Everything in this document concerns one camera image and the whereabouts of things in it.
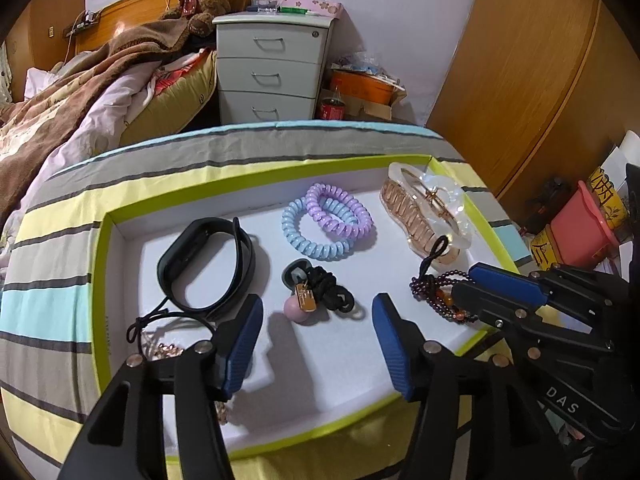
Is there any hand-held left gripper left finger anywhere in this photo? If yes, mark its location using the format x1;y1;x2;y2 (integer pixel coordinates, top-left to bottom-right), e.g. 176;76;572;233
59;294;265;480

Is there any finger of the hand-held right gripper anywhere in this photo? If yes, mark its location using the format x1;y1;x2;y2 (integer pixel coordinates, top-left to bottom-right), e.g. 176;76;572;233
468;261;628;321
449;280;622;401

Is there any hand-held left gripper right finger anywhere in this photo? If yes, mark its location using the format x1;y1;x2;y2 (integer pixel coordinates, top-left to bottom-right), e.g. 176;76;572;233
371;293;568;480

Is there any dark beaded bracelet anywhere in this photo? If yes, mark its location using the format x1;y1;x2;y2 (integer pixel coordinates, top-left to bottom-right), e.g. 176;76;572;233
411;236;496;326

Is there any green cardboard tray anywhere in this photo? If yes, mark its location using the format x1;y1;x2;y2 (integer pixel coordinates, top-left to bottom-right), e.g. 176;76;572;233
91;154;532;465

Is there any black knotted hair tie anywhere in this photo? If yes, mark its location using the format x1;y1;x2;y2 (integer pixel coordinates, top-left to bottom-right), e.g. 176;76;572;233
281;259;358;323

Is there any blue spiral hair tie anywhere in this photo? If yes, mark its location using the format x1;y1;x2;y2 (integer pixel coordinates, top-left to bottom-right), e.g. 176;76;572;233
281;197;358;262

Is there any purple spiral hair tie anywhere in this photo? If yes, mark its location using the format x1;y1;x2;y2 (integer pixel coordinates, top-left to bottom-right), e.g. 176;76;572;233
305;182;375;241

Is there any pink plastic bucket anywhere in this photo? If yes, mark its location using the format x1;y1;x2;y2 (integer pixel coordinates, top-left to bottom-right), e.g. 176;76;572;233
547;180;618;268

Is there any black fitness band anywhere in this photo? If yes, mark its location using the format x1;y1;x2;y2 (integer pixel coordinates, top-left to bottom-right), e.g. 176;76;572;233
156;216;258;320

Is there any translucent hair claw clip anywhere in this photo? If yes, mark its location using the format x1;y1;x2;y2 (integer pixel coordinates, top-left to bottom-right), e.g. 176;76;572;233
380;161;473;266

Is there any yellow printed bag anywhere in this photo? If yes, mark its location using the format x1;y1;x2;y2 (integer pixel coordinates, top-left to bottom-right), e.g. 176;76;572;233
587;162;628;231

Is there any wooden wardrobe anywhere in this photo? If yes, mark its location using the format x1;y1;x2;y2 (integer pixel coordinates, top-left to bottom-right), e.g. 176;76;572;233
427;0;640;211

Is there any cardboard box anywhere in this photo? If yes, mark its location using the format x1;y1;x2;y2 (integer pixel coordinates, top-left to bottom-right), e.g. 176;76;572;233
360;87;408;122

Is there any orange basin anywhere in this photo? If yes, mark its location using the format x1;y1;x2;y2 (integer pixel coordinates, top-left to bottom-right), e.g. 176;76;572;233
327;67;401;111

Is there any olive pillow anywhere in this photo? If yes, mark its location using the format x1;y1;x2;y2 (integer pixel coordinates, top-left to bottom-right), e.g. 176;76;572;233
120;50;218;146

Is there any white duvet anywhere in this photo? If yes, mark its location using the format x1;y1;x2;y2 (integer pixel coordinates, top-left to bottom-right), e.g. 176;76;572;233
25;55;166;171

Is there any grey drawer nightstand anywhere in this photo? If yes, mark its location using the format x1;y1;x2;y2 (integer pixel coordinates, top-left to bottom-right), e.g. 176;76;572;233
212;10;335;123

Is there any bed with brown blanket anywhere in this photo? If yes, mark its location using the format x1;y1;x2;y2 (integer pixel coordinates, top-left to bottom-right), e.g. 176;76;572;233
0;20;218;221

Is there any pink flowered box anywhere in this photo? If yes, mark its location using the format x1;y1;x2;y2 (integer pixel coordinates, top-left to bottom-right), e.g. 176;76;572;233
280;0;345;17

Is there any wooden headboard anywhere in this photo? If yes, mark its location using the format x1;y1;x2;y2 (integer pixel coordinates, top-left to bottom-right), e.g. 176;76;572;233
65;0;256;56

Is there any power strip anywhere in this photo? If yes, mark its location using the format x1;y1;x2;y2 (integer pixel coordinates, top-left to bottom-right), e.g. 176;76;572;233
64;10;103;36

